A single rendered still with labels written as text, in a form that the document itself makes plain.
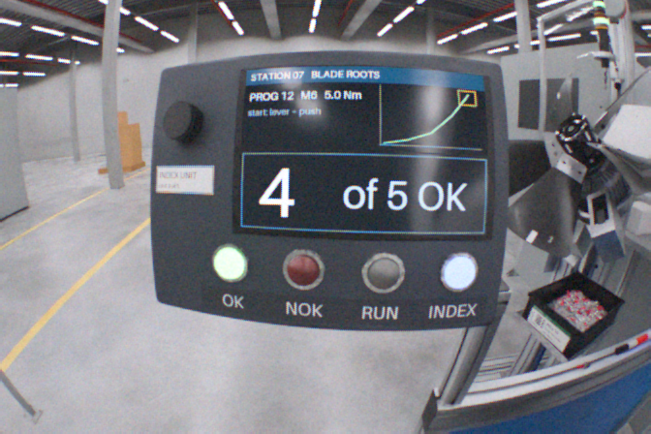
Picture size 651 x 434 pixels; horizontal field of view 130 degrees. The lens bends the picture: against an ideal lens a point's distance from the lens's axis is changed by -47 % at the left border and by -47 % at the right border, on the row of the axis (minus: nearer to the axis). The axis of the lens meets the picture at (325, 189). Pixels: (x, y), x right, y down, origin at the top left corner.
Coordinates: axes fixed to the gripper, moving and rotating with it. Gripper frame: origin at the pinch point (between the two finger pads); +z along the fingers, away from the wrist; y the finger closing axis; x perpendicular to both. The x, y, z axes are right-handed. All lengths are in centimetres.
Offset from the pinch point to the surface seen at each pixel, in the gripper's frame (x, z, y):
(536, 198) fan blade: -61, 6, -19
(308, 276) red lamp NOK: -52, -44, -70
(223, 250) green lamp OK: -51, -43, -76
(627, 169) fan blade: -48, -16, -8
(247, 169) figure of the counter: -46, -42, -75
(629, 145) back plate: -43, 12, 30
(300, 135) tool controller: -44, -41, -71
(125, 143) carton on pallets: -92, 515, -648
